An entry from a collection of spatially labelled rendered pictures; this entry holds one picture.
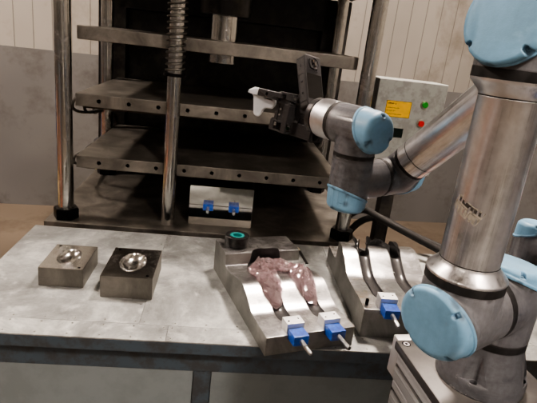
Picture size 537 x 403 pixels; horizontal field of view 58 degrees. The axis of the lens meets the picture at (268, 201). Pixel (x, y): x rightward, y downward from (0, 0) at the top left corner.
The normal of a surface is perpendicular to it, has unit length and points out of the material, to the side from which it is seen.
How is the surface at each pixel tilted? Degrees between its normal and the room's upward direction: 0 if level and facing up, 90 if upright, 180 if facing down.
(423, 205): 90
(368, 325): 90
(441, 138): 104
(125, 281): 90
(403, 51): 90
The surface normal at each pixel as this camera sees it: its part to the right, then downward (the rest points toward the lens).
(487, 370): -0.33, -0.04
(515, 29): -0.78, -0.03
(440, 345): -0.81, 0.22
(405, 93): 0.07, 0.32
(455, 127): -0.63, 0.40
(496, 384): -0.05, 0.00
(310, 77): 0.61, -0.18
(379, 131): 0.58, 0.32
